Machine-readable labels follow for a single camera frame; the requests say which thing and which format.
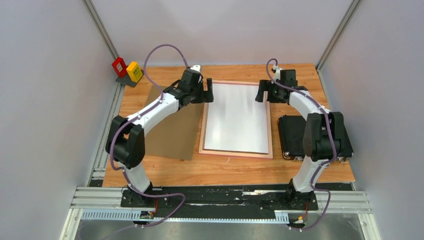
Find Great Wall photo print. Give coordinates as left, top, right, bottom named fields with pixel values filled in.
left=203, top=83, right=270, bottom=155

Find grey backing board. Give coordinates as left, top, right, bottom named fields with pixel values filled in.
left=145, top=103, right=204, bottom=161

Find wooden picture frame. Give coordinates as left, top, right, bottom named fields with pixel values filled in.
left=198, top=80, right=275, bottom=160

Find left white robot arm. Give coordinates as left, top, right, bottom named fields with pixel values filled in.
left=105, top=65, right=214, bottom=207

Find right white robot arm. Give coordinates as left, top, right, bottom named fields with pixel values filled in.
left=255, top=66, right=345, bottom=210

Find black poker chip case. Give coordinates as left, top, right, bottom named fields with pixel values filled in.
left=277, top=115, right=354, bottom=162

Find yellow small box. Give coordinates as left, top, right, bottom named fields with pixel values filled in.
left=126, top=61, right=144, bottom=83

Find red small box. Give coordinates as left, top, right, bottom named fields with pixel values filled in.
left=111, top=56, right=127, bottom=78

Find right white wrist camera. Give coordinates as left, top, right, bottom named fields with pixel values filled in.
left=271, top=64, right=283, bottom=82

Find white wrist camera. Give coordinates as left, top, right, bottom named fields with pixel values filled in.
left=271, top=64, right=283, bottom=82
left=190, top=64, right=202, bottom=73

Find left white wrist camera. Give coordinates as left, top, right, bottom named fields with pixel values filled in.
left=190, top=64, right=202, bottom=73

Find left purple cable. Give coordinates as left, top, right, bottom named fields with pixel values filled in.
left=109, top=43, right=187, bottom=229

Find purple cable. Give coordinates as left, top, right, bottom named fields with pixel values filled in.
left=109, top=43, right=187, bottom=229
left=266, top=58, right=338, bottom=232

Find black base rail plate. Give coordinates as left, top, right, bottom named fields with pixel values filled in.
left=120, top=184, right=318, bottom=220

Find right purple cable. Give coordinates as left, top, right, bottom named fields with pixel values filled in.
left=266, top=58, right=338, bottom=232

